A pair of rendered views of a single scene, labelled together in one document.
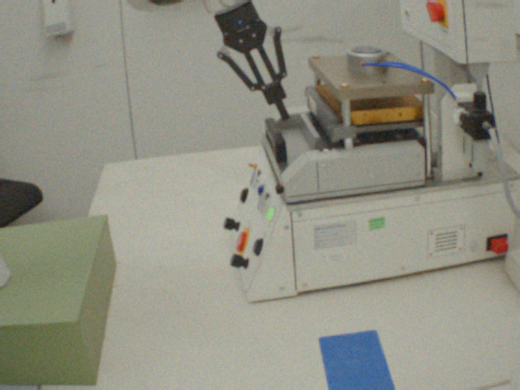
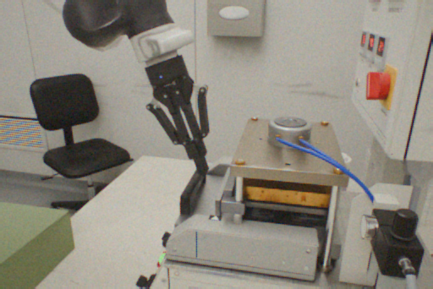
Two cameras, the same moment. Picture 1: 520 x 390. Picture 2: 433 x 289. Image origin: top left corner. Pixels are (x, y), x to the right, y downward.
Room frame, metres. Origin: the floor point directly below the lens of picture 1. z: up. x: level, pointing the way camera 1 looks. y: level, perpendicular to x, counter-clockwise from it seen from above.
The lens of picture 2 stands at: (0.69, -0.26, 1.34)
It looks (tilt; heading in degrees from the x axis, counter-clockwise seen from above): 22 degrees down; 17
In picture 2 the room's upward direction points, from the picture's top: straight up
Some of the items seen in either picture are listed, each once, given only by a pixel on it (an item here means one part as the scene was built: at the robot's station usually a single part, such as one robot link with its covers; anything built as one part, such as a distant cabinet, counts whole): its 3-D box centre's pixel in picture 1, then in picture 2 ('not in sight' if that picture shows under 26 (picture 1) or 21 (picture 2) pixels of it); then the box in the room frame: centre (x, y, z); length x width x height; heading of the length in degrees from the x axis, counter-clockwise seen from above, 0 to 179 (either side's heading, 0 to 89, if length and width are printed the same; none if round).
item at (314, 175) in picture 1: (351, 170); (235, 243); (1.19, -0.16, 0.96); 0.26 x 0.05 x 0.07; 95
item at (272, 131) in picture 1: (275, 138); (194, 188); (1.32, -0.04, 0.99); 0.15 x 0.02 x 0.04; 5
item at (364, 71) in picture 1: (386, 83); (304, 159); (1.32, -0.25, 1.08); 0.31 x 0.24 x 0.13; 5
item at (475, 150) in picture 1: (472, 130); (384, 251); (1.12, -0.37, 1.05); 0.15 x 0.05 x 0.15; 5
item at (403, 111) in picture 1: (370, 91); (286, 163); (1.33, -0.22, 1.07); 0.22 x 0.17 x 0.10; 5
